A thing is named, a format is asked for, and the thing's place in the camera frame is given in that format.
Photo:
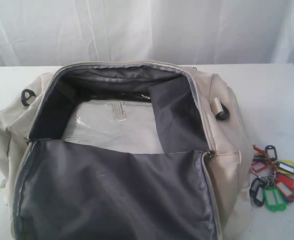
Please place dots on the cream fabric duffel bag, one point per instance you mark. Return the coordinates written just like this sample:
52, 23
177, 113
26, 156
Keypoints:
59, 190

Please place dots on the silver main zipper pull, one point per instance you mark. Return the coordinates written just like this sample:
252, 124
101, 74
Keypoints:
210, 154

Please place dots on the colourful key tag bunch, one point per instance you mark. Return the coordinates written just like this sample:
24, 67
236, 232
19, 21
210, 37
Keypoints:
273, 185

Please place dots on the clear plastic wrapped white packet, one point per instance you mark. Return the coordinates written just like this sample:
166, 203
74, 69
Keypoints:
123, 126

